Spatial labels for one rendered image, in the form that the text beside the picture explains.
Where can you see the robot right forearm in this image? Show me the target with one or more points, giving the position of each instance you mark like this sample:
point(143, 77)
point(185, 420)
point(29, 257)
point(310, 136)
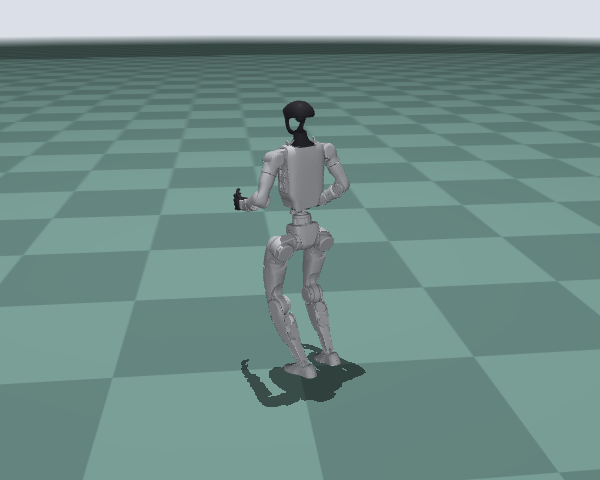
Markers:
point(327, 196)

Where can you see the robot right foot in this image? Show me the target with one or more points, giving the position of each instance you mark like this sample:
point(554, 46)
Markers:
point(331, 359)

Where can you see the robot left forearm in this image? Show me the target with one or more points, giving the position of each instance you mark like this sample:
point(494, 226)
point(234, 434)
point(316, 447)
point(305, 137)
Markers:
point(247, 204)

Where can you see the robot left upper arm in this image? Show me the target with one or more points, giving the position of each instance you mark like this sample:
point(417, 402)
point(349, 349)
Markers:
point(272, 161)

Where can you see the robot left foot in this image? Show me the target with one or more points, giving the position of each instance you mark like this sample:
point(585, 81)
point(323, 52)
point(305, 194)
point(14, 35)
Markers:
point(308, 371)

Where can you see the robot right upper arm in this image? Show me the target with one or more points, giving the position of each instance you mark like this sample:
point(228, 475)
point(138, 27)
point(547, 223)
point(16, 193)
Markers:
point(335, 168)

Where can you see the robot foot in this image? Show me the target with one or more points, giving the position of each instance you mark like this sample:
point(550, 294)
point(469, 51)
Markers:
point(308, 371)
point(331, 359)

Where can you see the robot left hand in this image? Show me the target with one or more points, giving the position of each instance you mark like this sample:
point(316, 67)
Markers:
point(237, 197)

